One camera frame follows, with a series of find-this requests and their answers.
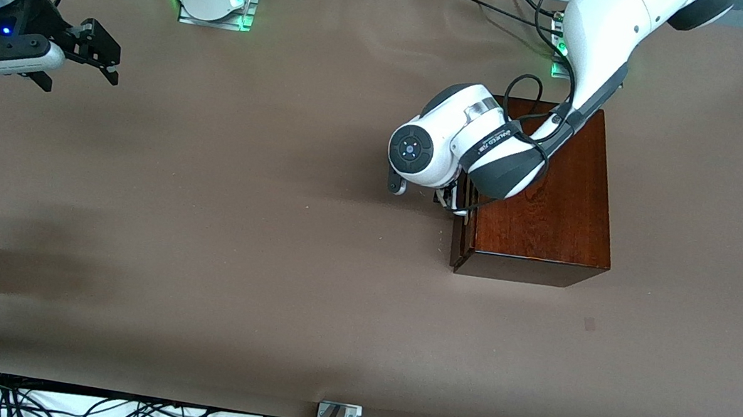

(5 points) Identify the wooden drawer with white handle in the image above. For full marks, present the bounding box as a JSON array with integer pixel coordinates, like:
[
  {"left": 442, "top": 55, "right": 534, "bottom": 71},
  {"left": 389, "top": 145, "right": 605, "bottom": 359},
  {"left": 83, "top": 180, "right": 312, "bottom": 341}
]
[{"left": 437, "top": 176, "right": 483, "bottom": 262}]

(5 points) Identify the dark wooden drawer cabinet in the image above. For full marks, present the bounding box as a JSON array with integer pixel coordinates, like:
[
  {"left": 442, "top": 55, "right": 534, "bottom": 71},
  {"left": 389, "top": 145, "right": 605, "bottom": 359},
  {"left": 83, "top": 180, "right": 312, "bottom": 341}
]
[{"left": 447, "top": 91, "right": 631, "bottom": 295}]

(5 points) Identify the brown paper table cover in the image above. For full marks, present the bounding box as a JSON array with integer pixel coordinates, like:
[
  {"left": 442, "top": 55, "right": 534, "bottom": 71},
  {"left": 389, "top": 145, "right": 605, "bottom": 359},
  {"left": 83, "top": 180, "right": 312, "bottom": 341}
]
[{"left": 0, "top": 0, "right": 743, "bottom": 417}]

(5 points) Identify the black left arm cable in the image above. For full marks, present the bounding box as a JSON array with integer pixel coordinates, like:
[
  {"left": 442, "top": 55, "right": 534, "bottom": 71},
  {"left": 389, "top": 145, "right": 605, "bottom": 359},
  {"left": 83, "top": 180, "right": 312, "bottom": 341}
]
[{"left": 450, "top": 65, "right": 577, "bottom": 228}]

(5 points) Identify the black table cable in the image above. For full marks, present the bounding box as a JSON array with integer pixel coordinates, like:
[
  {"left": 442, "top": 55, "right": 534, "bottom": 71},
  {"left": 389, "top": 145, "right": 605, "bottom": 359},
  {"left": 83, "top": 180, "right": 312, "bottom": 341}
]
[{"left": 432, "top": 0, "right": 572, "bottom": 38}]

